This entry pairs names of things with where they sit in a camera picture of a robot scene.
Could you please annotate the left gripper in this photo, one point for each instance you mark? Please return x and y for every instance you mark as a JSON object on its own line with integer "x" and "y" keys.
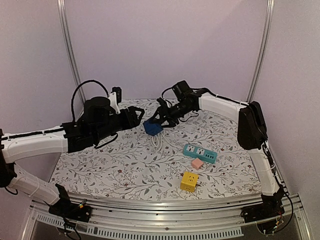
{"x": 130, "y": 120}

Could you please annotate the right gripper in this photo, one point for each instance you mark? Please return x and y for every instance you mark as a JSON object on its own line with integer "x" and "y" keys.
{"x": 164, "y": 114}

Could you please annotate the blue cube socket adapter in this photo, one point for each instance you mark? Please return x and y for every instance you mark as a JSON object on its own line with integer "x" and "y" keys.
{"x": 152, "y": 129}

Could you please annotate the pink plug adapter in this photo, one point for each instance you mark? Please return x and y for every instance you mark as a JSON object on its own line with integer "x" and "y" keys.
{"x": 197, "y": 163}

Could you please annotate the teal power strip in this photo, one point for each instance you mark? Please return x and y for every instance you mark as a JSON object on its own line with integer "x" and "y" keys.
{"x": 203, "y": 154}

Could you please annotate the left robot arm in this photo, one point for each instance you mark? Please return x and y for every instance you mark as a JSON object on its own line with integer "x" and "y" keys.
{"x": 101, "y": 118}

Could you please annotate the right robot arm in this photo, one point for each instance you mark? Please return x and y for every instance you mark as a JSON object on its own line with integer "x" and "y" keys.
{"x": 251, "y": 133}

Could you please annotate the floral table mat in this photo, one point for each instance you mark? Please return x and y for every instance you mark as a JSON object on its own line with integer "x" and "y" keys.
{"x": 137, "y": 166}

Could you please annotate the yellow cube socket adapter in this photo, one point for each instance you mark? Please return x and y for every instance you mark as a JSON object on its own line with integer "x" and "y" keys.
{"x": 189, "y": 181}

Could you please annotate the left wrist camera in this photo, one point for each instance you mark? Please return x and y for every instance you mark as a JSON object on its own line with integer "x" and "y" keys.
{"x": 115, "y": 98}

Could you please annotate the aluminium front rail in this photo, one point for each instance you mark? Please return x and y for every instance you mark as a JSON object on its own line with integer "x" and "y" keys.
{"x": 205, "y": 219}

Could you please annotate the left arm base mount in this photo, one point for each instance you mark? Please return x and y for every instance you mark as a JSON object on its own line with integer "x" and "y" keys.
{"x": 73, "y": 211}

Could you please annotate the left aluminium frame post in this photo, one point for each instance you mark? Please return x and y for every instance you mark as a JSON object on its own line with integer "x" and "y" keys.
{"x": 62, "y": 12}

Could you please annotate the aluminium frame post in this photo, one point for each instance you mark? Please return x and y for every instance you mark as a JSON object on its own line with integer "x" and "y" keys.
{"x": 62, "y": 12}
{"x": 262, "y": 49}

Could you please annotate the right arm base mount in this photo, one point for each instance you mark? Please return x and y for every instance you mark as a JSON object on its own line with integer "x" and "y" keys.
{"x": 262, "y": 211}

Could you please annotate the right aluminium frame post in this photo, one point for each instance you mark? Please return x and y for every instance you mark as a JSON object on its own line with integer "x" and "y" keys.
{"x": 262, "y": 49}

